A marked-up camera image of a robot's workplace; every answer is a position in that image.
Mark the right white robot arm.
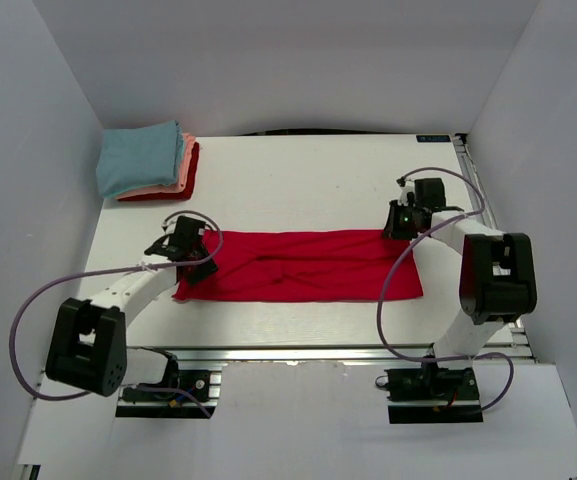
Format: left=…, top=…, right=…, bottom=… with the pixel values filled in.
left=376, top=175, right=537, bottom=399

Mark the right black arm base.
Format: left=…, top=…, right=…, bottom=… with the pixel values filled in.
left=375, top=363, right=483, bottom=425

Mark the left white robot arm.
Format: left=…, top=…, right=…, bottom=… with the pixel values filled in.
left=45, top=211, right=223, bottom=399

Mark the folded pink t shirt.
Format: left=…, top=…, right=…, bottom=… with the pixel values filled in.
left=116, top=131, right=196, bottom=198

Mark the bright red t shirt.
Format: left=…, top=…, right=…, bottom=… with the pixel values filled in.
left=173, top=229, right=409, bottom=303

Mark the folded dark red t shirt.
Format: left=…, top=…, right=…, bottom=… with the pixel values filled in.
left=116, top=141, right=201, bottom=204

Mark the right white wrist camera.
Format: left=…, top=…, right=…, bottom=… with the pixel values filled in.
left=397, top=177, right=416, bottom=206

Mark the blue label sticker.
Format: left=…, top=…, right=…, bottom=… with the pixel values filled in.
left=416, top=134, right=452, bottom=143

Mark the aluminium table frame rail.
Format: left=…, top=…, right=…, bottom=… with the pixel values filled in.
left=125, top=342, right=534, bottom=364

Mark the folded light blue t shirt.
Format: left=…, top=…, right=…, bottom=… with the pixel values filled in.
left=96, top=120, right=183, bottom=198

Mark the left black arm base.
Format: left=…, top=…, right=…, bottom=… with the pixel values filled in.
left=115, top=348, right=216, bottom=419

